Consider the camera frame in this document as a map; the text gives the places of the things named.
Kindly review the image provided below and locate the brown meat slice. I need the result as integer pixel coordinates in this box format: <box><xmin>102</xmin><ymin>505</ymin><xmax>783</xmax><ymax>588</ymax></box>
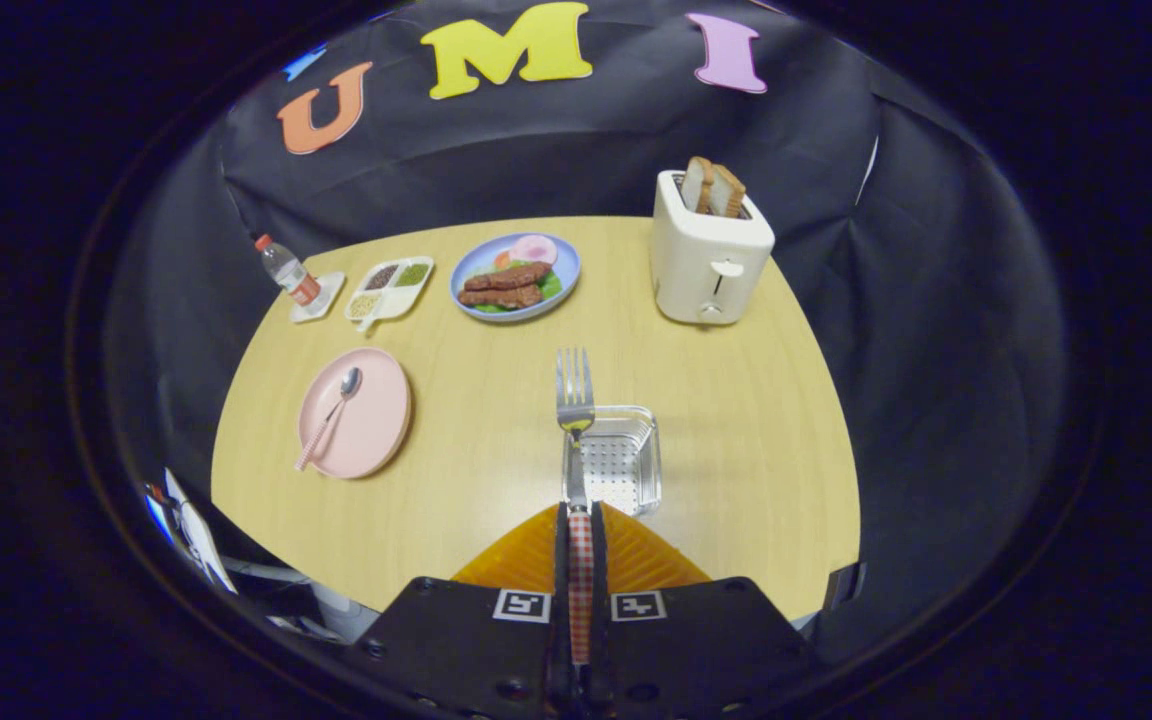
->
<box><xmin>457</xmin><ymin>284</ymin><xmax>545</xmax><ymax>309</ymax></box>
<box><xmin>463</xmin><ymin>262</ymin><xmax>553</xmax><ymax>292</ymax></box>

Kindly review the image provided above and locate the white divided tray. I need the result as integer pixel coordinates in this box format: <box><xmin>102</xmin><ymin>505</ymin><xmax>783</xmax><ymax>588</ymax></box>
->
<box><xmin>344</xmin><ymin>257</ymin><xmax>435</xmax><ymax>334</ymax></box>

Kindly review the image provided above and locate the spoon with pink checked handle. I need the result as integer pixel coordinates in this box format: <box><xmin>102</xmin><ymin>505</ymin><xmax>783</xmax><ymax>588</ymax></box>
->
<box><xmin>294</xmin><ymin>366</ymin><xmax>364</xmax><ymax>473</ymax></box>

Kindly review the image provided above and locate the clear plastic container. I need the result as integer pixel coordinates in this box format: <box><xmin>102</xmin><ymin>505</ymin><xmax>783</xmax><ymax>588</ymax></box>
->
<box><xmin>562</xmin><ymin>405</ymin><xmax>663</xmax><ymax>518</ymax></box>

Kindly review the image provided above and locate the white toaster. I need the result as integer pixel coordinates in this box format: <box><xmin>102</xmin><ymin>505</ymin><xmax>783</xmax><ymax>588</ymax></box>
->
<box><xmin>650</xmin><ymin>169</ymin><xmax>776</xmax><ymax>326</ymax></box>

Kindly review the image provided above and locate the white paper sheet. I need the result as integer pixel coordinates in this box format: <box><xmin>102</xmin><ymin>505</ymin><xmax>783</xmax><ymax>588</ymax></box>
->
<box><xmin>146</xmin><ymin>468</ymin><xmax>237</xmax><ymax>596</ymax></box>

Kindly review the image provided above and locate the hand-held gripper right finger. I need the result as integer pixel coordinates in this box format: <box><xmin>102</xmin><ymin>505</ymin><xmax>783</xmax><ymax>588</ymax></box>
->
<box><xmin>591</xmin><ymin>502</ymin><xmax>822</xmax><ymax>720</ymax></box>

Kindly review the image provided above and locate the blue dinner plate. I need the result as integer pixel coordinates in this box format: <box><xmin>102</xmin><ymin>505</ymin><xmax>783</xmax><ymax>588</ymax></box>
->
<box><xmin>449</xmin><ymin>233</ymin><xmax>582</xmax><ymax>323</ymax></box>

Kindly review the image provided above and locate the pink round plate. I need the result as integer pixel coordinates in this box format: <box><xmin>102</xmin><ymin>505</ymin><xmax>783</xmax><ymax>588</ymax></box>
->
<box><xmin>297</xmin><ymin>347</ymin><xmax>413</xmax><ymax>480</ymax></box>

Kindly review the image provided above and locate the white square coaster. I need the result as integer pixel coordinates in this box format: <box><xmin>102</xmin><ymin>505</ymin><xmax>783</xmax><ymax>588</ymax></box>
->
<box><xmin>288</xmin><ymin>271</ymin><xmax>347</xmax><ymax>324</ymax></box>

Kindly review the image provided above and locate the toast bread slice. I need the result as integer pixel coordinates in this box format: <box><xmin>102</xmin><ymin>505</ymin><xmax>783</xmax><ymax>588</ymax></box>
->
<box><xmin>706</xmin><ymin>163</ymin><xmax>747</xmax><ymax>219</ymax></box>
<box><xmin>681</xmin><ymin>156</ymin><xmax>715</xmax><ymax>214</ymax></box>

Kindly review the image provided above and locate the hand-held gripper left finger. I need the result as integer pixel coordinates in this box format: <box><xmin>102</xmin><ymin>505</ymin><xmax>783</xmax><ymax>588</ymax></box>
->
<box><xmin>356</xmin><ymin>502</ymin><xmax>577</xmax><ymax>720</ymax></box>

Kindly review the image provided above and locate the clear plastic water bottle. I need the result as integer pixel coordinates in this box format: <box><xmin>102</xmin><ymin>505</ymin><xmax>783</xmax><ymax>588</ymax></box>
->
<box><xmin>255</xmin><ymin>234</ymin><xmax>323</xmax><ymax>307</ymax></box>

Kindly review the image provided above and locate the fork with red checked handle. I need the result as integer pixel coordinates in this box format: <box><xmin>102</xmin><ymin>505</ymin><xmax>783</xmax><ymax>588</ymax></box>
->
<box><xmin>555</xmin><ymin>347</ymin><xmax>597</xmax><ymax>666</ymax></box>

